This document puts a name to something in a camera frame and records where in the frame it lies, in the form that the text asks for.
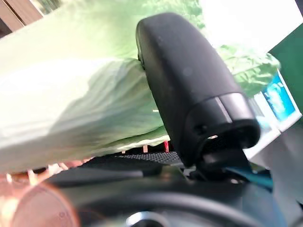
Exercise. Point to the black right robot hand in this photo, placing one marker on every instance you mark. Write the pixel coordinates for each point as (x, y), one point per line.
(184, 71)

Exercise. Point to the napa cabbage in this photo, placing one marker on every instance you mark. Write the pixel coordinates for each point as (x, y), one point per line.
(71, 94)

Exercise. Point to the white blue printed box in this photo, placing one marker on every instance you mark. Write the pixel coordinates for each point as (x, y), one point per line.
(279, 101)

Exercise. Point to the dark green board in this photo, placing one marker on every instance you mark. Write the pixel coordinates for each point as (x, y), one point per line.
(291, 40)

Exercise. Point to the light wooden display shelf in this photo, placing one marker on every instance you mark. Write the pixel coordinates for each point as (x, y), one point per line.
(21, 11)

